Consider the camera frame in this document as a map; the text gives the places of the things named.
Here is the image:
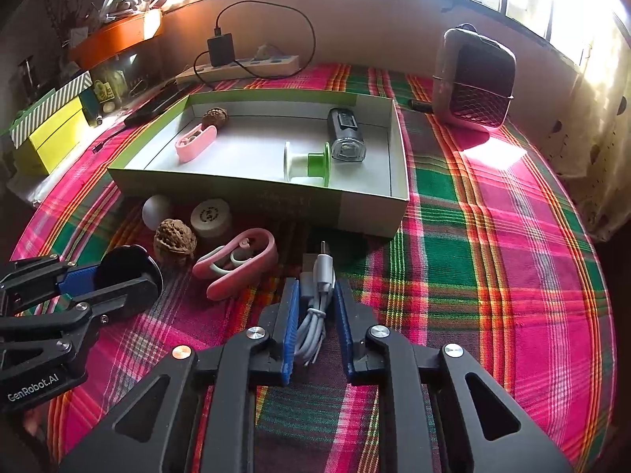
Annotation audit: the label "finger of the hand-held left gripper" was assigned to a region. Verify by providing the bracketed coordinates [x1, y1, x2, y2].
[0, 255, 103, 317]
[0, 276, 164, 380]

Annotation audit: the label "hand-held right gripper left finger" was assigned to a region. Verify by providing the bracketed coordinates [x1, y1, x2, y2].
[59, 278, 301, 473]

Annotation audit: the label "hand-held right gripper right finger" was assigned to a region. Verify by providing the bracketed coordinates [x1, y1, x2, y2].
[335, 278, 575, 473]

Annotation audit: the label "black round disc gadget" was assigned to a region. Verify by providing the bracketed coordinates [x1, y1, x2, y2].
[99, 245, 163, 301]

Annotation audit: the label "white charging cable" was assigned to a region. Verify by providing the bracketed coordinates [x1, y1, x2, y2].
[294, 240, 338, 366]

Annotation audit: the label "pink and white clip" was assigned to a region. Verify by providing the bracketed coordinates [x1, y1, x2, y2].
[192, 228, 278, 300]

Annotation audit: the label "white egg-shaped gadget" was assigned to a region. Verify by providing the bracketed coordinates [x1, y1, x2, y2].
[142, 196, 173, 230]

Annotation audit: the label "green and white cardboard box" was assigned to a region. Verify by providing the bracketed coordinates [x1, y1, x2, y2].
[107, 89, 411, 238]

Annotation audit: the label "pink clip with green pad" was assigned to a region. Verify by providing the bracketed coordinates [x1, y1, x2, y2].
[175, 125, 218, 162]

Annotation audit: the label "white and green spool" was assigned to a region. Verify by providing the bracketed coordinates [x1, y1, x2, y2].
[283, 141, 332, 188]

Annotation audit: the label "black bike light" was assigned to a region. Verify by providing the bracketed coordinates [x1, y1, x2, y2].
[328, 107, 366, 162]

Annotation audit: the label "pink and green plaid blanket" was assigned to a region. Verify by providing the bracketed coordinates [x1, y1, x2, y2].
[10, 61, 617, 473]

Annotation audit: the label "yellow box with striped lid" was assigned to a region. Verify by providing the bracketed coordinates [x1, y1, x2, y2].
[10, 70, 93, 149]

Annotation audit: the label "yellow green labelled packet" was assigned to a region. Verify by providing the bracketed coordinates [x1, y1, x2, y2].
[91, 79, 124, 114]

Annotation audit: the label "black power bank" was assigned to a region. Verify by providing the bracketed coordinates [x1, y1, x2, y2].
[123, 84, 181, 126]

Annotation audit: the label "orange tray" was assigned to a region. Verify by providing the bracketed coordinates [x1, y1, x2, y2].
[69, 8, 163, 70]

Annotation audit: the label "black charger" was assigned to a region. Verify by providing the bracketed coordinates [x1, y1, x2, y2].
[207, 34, 235, 67]

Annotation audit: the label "dried branches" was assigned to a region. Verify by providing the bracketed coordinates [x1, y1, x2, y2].
[39, 0, 80, 50]

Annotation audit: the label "beige power strip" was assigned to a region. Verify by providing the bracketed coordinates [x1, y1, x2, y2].
[176, 54, 301, 84]

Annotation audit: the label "small grey fan heater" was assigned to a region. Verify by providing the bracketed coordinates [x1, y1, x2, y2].
[431, 24, 517, 130]

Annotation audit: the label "cream dotted curtain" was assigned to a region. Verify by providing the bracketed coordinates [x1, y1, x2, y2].
[542, 10, 631, 242]

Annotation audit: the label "short black cable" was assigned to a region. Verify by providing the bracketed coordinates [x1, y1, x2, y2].
[93, 125, 126, 153]

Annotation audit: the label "black charger cable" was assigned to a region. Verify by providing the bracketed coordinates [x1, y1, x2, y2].
[193, 1, 316, 90]

